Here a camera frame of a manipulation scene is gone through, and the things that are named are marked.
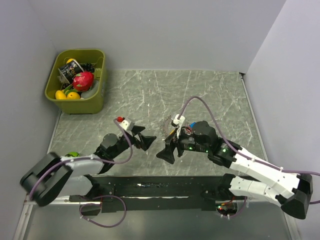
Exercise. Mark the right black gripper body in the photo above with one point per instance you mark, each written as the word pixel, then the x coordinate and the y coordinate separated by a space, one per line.
pixel 188 143

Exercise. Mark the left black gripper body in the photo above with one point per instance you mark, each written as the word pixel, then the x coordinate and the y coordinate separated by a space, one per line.
pixel 133 140

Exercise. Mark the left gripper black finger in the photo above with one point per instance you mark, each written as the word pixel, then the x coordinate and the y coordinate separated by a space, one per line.
pixel 137 129
pixel 146 141

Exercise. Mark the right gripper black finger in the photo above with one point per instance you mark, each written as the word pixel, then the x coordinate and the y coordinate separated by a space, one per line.
pixel 167 154
pixel 171 136

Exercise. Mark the blue tag key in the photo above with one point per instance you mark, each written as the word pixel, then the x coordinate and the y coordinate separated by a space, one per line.
pixel 192 124

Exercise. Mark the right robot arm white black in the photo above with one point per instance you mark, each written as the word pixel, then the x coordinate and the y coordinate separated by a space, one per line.
pixel 291 192

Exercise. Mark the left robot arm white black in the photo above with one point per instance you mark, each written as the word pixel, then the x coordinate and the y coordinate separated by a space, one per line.
pixel 59 176

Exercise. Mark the olive green plastic bin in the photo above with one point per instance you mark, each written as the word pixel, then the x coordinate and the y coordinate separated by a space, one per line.
pixel 92 100

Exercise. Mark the green ball toy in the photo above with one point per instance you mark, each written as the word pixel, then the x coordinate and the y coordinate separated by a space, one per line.
pixel 72 154

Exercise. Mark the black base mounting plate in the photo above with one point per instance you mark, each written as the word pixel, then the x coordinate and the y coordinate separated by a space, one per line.
pixel 142 193

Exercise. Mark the yellow mango toy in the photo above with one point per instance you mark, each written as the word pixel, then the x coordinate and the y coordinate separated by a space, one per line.
pixel 73 96

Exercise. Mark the red dragon fruit toy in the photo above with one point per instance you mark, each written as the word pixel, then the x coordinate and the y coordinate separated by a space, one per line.
pixel 83 81

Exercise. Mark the yellow lemon toy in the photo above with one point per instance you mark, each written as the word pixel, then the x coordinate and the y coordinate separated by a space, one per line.
pixel 60 95

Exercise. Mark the black printed paper cup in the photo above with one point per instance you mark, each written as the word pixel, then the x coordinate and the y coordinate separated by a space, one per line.
pixel 68 71

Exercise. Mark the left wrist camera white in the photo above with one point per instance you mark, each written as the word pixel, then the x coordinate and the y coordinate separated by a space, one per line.
pixel 126 123

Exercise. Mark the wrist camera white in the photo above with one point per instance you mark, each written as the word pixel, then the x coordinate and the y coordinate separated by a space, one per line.
pixel 126 123
pixel 178 122

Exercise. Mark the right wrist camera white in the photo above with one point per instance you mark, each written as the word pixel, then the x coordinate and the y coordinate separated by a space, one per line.
pixel 178 122

